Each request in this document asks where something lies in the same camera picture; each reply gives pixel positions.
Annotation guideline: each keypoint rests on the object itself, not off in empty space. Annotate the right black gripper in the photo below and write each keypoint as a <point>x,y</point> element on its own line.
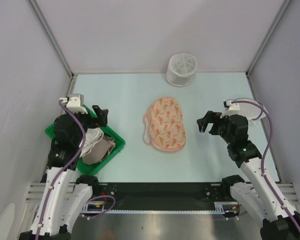
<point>210,117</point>

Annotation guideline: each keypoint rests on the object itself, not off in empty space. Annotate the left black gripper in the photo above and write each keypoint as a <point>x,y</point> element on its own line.
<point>101,114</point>

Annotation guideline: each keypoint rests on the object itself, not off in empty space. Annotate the white bra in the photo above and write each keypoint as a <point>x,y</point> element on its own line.
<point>92,137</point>

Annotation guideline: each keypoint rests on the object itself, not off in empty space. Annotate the pink tulip mesh laundry bag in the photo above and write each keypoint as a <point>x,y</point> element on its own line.
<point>163,125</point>

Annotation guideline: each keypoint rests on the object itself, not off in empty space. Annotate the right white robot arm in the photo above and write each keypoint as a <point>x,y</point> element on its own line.
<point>264,200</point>

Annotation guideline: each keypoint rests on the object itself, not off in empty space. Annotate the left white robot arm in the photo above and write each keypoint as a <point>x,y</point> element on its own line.
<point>55,218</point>

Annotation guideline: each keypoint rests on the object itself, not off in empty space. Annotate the flat white mesh laundry bag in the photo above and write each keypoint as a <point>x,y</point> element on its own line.
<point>251,109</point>

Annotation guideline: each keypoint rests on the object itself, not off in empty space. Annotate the white cylindrical mesh laundry bag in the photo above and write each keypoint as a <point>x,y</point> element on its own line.
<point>181,69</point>

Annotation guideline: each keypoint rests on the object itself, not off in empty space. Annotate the beige cloth in tray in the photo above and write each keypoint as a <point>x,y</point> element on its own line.
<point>100,151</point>

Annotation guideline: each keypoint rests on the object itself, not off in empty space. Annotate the green plastic tray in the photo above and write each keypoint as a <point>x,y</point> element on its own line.
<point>116,142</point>

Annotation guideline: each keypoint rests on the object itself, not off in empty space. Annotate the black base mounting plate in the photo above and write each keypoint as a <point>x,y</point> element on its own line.
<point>173,191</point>

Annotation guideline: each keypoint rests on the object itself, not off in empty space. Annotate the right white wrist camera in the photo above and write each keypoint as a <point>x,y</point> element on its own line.
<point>231,108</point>

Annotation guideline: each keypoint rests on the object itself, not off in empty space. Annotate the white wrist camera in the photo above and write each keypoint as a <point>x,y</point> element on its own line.
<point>74,103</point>
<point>231,108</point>

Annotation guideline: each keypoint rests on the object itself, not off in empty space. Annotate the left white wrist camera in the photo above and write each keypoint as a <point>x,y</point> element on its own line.
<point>74,103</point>

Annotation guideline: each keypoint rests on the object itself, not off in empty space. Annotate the white slotted cable duct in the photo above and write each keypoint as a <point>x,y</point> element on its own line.
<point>165,206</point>

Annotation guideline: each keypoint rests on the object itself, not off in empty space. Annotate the aluminium frame rail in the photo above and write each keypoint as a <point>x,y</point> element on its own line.
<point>36,191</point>

